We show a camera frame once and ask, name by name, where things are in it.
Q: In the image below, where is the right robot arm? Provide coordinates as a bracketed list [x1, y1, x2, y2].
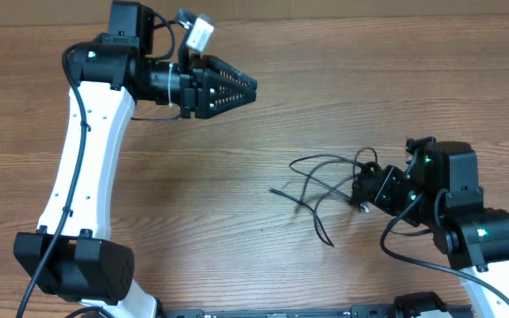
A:
[351, 137, 509, 317]

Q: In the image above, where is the black cable bundle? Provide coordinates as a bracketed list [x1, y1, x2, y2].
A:
[268, 147, 382, 248]

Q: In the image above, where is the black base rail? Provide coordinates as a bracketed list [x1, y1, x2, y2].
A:
[158, 291, 475, 318]

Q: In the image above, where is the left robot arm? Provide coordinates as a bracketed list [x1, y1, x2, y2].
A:
[13, 1, 257, 317]

